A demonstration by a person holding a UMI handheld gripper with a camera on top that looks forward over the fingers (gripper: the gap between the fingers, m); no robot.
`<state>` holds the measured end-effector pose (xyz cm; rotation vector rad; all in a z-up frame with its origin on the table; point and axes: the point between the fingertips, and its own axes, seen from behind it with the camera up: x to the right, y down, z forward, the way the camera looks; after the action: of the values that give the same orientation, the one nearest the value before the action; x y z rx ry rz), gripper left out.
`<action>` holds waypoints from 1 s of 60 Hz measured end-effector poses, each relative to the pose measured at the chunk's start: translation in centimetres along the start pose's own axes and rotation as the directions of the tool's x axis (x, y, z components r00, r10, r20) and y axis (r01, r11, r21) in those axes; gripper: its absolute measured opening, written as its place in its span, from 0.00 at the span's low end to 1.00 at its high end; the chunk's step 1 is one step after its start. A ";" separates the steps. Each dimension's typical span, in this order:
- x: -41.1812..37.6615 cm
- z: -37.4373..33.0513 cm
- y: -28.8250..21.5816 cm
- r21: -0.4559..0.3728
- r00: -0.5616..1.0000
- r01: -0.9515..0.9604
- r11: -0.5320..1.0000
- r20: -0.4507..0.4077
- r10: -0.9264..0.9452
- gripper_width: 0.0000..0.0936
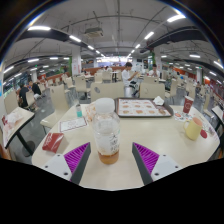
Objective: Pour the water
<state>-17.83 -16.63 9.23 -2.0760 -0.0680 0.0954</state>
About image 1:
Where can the beige chair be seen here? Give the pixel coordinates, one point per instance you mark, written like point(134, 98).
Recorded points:
point(58, 100)
point(108, 90)
point(151, 90)

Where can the brown food tray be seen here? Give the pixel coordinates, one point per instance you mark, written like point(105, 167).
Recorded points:
point(140, 108)

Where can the red paper cup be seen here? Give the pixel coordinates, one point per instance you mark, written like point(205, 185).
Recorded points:
point(187, 106)

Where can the white napkin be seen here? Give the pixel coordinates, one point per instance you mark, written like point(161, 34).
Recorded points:
point(158, 100)

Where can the group of beige chairs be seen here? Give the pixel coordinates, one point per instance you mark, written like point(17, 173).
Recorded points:
point(81, 84)

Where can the clear plastic bag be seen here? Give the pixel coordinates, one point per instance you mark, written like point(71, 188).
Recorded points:
point(90, 112)

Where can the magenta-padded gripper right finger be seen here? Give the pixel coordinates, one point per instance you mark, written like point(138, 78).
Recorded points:
point(165, 165)

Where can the small teal bottle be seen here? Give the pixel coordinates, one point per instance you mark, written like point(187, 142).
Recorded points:
point(78, 111)

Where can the dark-edged beige table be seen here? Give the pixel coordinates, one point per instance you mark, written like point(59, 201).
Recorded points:
point(218, 112)
point(23, 115)

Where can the red packet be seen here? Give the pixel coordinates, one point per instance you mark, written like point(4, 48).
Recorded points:
point(52, 142)

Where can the white plastic bag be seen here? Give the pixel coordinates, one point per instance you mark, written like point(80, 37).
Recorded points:
point(14, 119)

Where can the group of ceiling lights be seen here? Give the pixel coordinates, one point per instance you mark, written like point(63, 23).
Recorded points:
point(39, 28)

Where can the white printed card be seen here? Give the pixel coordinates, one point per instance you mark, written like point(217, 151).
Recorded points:
point(72, 124)

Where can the ceiling air conditioner unit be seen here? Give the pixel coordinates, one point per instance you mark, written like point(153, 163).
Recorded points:
point(94, 32)

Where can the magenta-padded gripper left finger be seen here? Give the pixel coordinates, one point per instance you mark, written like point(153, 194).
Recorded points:
point(56, 165)

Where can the clear white-capped drink bottle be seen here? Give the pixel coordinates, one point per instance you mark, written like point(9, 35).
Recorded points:
point(106, 133)

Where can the person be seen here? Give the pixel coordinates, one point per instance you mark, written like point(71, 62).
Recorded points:
point(23, 95)
point(171, 72)
point(154, 71)
point(36, 89)
point(126, 76)

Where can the flat round red coaster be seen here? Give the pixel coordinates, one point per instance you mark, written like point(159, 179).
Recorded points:
point(203, 134)

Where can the colourful printed flyer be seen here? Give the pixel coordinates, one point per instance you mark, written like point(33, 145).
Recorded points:
point(179, 117)

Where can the yellow mug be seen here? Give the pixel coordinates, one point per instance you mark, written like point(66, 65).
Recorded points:
point(193, 130)

